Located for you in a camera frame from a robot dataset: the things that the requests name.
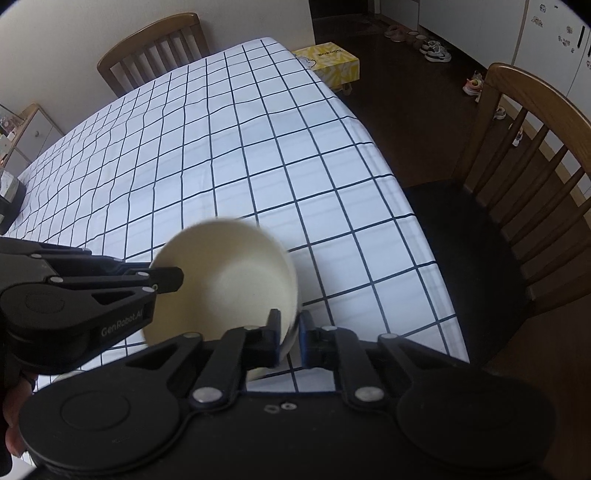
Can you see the grey white sneaker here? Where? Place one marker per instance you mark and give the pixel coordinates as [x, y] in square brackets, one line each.
[438, 56]
[431, 47]

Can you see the white cabinet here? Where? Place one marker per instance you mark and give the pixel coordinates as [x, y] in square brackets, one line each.
[461, 14]

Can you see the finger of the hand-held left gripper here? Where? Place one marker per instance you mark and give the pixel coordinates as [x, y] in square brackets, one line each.
[166, 279]

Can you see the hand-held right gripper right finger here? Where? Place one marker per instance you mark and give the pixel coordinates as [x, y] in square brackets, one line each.
[304, 341]

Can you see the white fridge with stickers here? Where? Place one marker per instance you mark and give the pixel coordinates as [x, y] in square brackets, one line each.
[549, 46]

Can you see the wooden chair with black cushion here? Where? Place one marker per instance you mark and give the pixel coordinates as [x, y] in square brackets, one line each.
[505, 74]

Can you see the light wood cabinet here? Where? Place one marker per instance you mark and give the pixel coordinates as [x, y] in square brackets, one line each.
[39, 134]

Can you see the colourful child shoe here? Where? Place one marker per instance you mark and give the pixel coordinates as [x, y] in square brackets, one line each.
[473, 84]

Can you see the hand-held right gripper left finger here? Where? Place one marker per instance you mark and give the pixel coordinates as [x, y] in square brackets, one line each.
[272, 341]

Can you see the small white shoe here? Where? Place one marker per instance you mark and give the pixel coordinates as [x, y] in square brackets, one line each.
[517, 137]
[499, 113]

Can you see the cream bowl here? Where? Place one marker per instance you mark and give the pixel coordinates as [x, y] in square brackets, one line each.
[221, 277]

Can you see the yellow tissue box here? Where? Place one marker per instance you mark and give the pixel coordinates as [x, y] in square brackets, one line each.
[330, 62]

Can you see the person's left hand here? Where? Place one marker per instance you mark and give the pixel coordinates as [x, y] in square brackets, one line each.
[14, 415]

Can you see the pink slipper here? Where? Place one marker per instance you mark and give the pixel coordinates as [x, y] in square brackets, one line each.
[395, 33]
[414, 39]

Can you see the white checked tablecloth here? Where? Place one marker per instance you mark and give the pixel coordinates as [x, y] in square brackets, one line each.
[231, 161]

